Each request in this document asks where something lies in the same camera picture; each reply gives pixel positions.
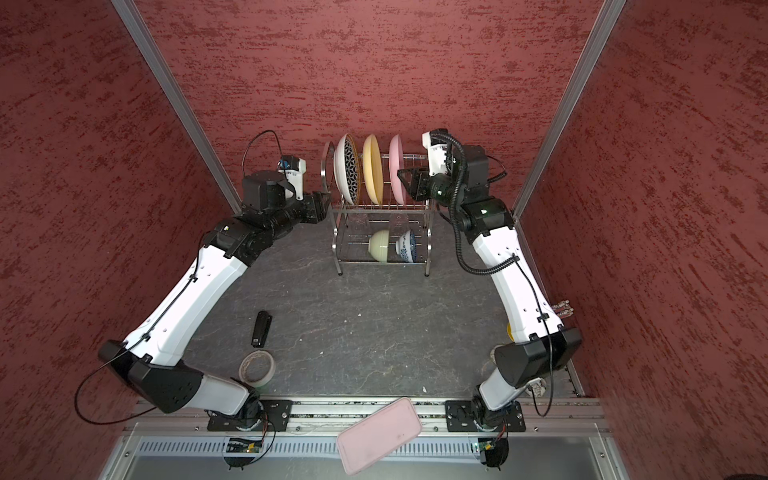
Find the aluminium corner post right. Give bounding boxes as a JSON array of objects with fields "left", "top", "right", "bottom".
[{"left": 513, "top": 0, "right": 626, "bottom": 222}]

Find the black stapler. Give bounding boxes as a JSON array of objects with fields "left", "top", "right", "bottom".
[{"left": 251, "top": 310, "right": 273, "bottom": 349}]

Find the steel two-tier dish rack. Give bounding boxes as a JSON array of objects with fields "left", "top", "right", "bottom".
[{"left": 320, "top": 142, "right": 436, "bottom": 276}]

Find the aluminium corner post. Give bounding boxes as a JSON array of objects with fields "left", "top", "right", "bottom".
[
  {"left": 513, "top": 0, "right": 626, "bottom": 222},
  {"left": 111, "top": 0, "right": 241, "bottom": 214}
]

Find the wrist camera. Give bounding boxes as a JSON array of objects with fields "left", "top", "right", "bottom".
[
  {"left": 422, "top": 129, "right": 449, "bottom": 176},
  {"left": 278, "top": 155, "right": 306, "bottom": 201}
]

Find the pale green bowl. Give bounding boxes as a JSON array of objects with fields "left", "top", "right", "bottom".
[{"left": 368, "top": 229, "right": 390, "bottom": 263}]

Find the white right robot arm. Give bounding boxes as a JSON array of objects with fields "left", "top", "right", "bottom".
[{"left": 397, "top": 168, "right": 582, "bottom": 417}]

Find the pink plate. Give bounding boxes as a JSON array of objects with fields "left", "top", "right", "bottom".
[{"left": 388, "top": 134, "right": 406, "bottom": 206}]

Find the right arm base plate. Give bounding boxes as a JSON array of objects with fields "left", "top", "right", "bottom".
[{"left": 444, "top": 396, "right": 526, "bottom": 433}]

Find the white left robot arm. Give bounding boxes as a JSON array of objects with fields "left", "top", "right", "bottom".
[{"left": 98, "top": 192, "right": 331, "bottom": 422}]

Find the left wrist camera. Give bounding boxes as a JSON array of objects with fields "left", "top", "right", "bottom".
[{"left": 278, "top": 155, "right": 306, "bottom": 201}]

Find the white patterned plate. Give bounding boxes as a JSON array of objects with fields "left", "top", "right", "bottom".
[{"left": 334, "top": 134, "right": 360, "bottom": 205}]

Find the aluminium corner post left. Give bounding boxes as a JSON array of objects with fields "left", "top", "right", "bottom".
[{"left": 111, "top": 0, "right": 241, "bottom": 214}]

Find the yellow plate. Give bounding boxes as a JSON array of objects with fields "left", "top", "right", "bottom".
[{"left": 362, "top": 134, "right": 384, "bottom": 205}]

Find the pink tray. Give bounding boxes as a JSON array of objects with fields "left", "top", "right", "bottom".
[{"left": 336, "top": 398, "right": 422, "bottom": 476}]

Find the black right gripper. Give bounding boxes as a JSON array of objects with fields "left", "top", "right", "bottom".
[{"left": 401, "top": 164, "right": 468, "bottom": 208}]

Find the coloured pens bundle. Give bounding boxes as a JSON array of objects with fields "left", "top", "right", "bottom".
[{"left": 552, "top": 300, "right": 575, "bottom": 319}]

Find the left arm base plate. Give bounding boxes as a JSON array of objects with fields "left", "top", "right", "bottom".
[{"left": 207, "top": 399, "right": 294, "bottom": 433}]

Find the masking tape roll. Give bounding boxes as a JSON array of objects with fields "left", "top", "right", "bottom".
[{"left": 238, "top": 350, "right": 276, "bottom": 388}]

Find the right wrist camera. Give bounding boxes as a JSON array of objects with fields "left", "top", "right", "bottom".
[{"left": 422, "top": 129, "right": 449, "bottom": 176}]

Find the blue white porcelain bowl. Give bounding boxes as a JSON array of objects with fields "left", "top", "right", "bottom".
[{"left": 395, "top": 230, "right": 418, "bottom": 264}]

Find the aluminium front rail frame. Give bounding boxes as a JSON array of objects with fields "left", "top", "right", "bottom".
[{"left": 101, "top": 396, "right": 629, "bottom": 479}]

